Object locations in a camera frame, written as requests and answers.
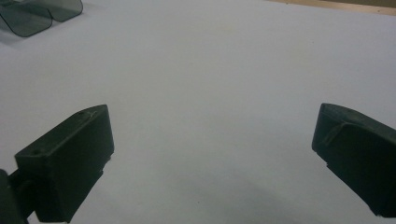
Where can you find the smoky transparent plastic storage box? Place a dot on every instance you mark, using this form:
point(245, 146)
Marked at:
point(28, 15)

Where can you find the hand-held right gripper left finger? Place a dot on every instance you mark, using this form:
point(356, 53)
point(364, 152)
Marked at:
point(67, 165)

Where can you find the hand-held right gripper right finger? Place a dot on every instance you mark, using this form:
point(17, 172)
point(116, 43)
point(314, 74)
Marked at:
point(358, 155)

